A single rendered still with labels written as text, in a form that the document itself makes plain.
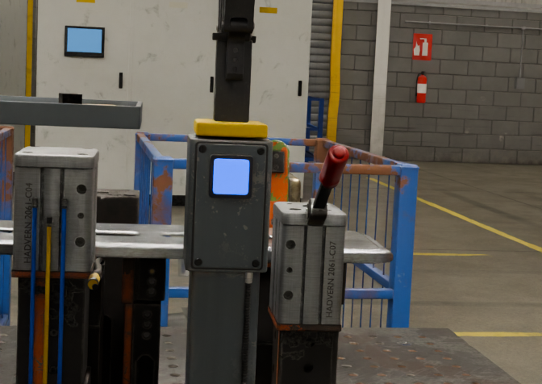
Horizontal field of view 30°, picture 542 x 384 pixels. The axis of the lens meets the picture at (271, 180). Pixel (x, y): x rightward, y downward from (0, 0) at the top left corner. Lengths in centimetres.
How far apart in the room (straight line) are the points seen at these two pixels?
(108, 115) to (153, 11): 822
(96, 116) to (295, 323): 35
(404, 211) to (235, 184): 227
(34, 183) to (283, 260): 26
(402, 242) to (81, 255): 216
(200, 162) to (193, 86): 819
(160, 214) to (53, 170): 196
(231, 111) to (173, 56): 815
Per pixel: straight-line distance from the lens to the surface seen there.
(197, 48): 904
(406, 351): 192
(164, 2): 903
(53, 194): 100
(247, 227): 85
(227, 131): 85
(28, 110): 81
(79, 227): 101
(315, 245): 103
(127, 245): 113
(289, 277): 103
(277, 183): 135
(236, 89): 87
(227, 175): 84
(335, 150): 90
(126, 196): 135
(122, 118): 80
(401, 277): 312
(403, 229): 310
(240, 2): 83
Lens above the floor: 119
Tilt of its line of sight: 6 degrees down
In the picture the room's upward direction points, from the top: 3 degrees clockwise
